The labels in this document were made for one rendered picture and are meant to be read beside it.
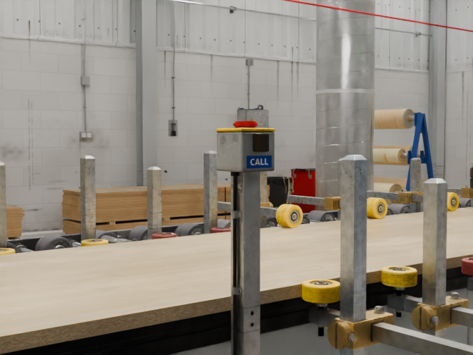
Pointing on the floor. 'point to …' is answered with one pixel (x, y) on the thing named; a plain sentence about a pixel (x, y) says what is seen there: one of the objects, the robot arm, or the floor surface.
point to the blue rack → (417, 146)
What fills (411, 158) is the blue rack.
